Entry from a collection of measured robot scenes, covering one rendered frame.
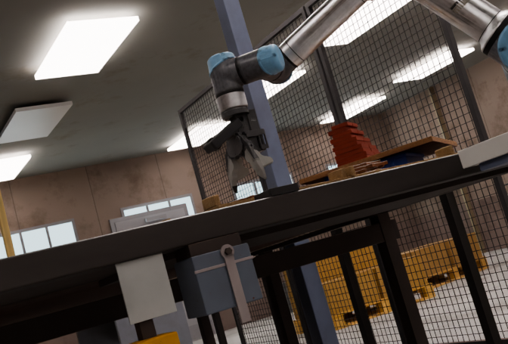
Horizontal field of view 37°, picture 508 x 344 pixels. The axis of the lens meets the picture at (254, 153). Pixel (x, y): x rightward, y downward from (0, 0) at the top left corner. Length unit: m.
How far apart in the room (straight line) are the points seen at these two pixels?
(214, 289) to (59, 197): 10.49
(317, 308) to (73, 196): 8.39
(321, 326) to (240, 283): 2.46
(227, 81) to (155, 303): 0.66
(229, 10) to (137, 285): 2.88
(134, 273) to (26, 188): 10.42
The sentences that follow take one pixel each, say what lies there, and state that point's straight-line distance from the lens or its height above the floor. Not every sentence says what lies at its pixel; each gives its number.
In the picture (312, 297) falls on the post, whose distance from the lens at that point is 4.00.
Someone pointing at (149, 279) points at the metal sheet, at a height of 0.81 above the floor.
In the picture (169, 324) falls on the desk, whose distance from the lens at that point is 7.47.
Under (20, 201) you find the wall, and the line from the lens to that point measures 11.86.
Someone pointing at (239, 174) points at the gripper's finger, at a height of 1.02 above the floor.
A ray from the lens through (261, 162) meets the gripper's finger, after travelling 1.87.
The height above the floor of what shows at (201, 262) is 0.81.
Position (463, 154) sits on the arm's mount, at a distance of 1.96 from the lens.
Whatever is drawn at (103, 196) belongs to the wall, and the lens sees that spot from 12.17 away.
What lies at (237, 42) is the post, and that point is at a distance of 4.18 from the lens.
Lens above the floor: 0.77
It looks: 9 degrees up
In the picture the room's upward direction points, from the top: 16 degrees counter-clockwise
